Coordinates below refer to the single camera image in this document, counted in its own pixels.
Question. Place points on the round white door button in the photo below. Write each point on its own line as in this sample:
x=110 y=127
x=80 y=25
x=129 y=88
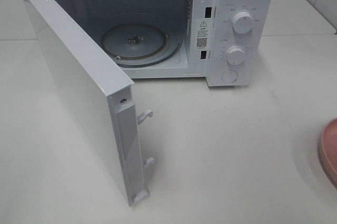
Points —
x=230 y=76

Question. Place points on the white microwave door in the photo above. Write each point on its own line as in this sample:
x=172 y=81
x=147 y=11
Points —
x=97 y=92

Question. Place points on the white timer knob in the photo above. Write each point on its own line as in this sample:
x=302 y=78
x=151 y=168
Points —
x=235 y=55

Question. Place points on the pink round plate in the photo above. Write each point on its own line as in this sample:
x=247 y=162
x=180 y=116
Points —
x=327 y=150

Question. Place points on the glass microwave turntable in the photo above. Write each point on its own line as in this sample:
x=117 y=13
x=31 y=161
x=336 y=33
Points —
x=140 y=44

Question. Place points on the white microwave oven body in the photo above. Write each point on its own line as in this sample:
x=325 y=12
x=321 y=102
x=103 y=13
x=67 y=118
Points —
x=204 y=25

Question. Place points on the white upper power knob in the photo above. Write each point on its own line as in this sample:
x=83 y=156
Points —
x=242 y=21

